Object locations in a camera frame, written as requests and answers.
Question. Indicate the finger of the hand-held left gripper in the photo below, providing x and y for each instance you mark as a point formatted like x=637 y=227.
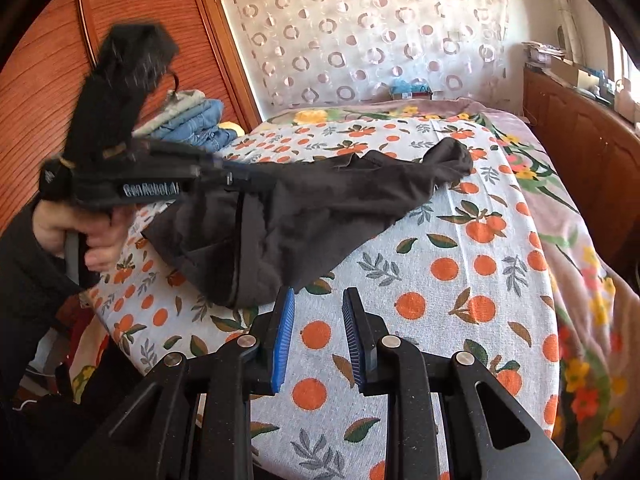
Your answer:
x=210 y=185
x=210 y=162

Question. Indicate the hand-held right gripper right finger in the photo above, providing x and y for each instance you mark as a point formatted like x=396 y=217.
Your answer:
x=352 y=340

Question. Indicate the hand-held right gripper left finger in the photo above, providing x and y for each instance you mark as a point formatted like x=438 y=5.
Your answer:
x=282 y=340

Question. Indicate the dark grey shorts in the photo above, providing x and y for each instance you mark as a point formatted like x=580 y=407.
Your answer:
x=310 y=210

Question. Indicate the person's left forearm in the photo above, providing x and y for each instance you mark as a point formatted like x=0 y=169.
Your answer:
x=25 y=285

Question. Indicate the person's left hand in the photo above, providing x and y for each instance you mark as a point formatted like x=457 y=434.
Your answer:
x=55 y=225

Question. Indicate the folded blue jeans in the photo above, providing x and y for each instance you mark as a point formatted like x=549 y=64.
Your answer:
x=205 y=127

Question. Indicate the folded grey garment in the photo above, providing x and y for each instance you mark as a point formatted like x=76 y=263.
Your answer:
x=180 y=105

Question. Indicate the wooden wardrobe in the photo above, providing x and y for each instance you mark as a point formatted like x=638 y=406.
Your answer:
x=45 y=60

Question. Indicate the orange print bed sheet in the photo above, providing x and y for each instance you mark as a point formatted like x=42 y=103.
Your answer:
x=425 y=270

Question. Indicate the circle pattern sheer curtain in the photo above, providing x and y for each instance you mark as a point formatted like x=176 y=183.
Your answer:
x=360 y=25

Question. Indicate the blue cloth bundle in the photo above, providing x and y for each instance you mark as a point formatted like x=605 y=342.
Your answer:
x=410 y=87

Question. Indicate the wooden cabinet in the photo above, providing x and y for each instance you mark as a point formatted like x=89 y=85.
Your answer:
x=585 y=145

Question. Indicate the cardboard box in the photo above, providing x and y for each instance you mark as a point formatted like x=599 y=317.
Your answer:
x=570 y=70

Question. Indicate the clutter on cabinet top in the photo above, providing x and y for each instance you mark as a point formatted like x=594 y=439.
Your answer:
x=565 y=60

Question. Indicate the window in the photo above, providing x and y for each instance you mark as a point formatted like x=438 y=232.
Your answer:
x=622 y=60

